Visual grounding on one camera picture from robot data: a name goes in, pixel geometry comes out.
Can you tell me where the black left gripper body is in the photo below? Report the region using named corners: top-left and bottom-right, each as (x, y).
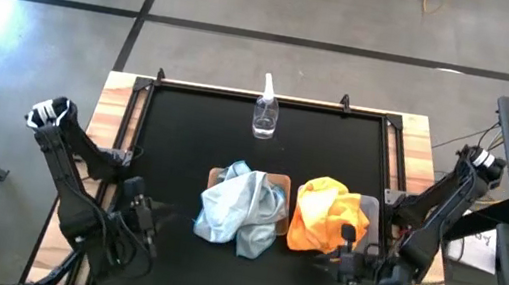
top-left (118, 196), bottom-right (164, 245)

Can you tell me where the clear spray bottle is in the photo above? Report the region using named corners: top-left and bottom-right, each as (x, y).
top-left (249, 71), bottom-right (286, 142)

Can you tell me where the yellow floor cable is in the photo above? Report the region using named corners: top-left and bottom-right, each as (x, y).
top-left (417, 0), bottom-right (454, 19)

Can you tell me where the white paper sheet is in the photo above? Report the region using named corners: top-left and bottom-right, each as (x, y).
top-left (440, 204), bottom-right (506, 276)

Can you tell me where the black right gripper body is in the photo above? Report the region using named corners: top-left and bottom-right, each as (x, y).
top-left (324, 239), bottom-right (381, 285)

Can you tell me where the black table mat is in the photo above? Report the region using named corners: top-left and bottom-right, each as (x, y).
top-left (111, 79), bottom-right (420, 285)

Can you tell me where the clear plastic basket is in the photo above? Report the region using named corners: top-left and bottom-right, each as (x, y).
top-left (289, 183), bottom-right (385, 258)

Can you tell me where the orange plastic basket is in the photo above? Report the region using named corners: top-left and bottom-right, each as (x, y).
top-left (200, 163), bottom-right (297, 238)

